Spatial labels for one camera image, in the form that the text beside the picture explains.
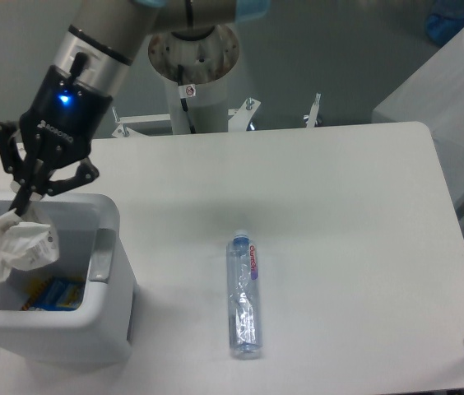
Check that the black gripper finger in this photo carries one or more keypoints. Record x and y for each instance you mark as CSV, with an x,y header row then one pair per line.
x,y
22,170
42,184

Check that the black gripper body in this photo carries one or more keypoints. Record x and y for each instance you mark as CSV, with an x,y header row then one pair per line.
x,y
59,125

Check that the white plastic wrapper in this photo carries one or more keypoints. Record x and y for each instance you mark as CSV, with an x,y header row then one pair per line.
x,y
27,242

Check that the clear plastic water bottle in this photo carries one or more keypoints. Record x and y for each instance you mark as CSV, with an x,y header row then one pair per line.
x,y
244,311

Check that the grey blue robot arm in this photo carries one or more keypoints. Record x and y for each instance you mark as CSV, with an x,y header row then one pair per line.
x,y
106,36

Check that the white plastic trash can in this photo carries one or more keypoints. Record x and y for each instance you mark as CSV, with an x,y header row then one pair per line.
x,y
79,308

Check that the blue yellow box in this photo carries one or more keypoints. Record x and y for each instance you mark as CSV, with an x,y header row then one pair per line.
x,y
56,294

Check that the grey covered side table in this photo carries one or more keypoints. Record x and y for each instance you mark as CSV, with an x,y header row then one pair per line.
x,y
434,96

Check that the blue plastic bag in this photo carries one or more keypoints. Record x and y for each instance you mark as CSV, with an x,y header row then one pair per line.
x,y
444,21

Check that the white left base bracket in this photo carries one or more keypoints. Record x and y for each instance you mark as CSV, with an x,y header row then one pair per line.
x,y
141,125

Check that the white base bracket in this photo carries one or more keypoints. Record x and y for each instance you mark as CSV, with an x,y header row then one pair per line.
x,y
313,119
141,125

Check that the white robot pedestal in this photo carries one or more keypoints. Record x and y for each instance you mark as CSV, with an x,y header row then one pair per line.
x,y
194,66

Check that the white right base bracket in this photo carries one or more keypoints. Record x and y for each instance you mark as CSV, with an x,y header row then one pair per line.
x,y
313,119

